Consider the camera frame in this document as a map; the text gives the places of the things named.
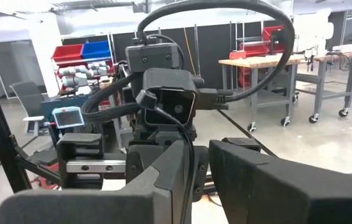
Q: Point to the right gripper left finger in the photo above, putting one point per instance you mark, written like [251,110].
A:
[101,208]

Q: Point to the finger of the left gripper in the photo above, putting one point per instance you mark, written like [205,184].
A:
[141,155]
[201,171]

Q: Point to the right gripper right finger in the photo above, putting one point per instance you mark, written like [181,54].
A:
[288,199]

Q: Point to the light blue teach pendant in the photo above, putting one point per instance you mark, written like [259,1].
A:
[68,118]

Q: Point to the blue cart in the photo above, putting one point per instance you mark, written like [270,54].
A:
[54,101]

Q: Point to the red shelf bin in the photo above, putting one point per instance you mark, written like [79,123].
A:
[67,52]

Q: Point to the blue shelf bin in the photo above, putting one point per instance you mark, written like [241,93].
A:
[96,49]

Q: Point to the wooden top steel workbench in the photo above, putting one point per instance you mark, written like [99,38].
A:
[328,57]
[250,61]

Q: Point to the small red bin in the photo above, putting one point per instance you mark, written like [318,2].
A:
[237,55]

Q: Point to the white robot figure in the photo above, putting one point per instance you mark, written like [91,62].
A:
[309,31]

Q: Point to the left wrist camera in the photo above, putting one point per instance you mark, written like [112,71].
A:
[169,81]

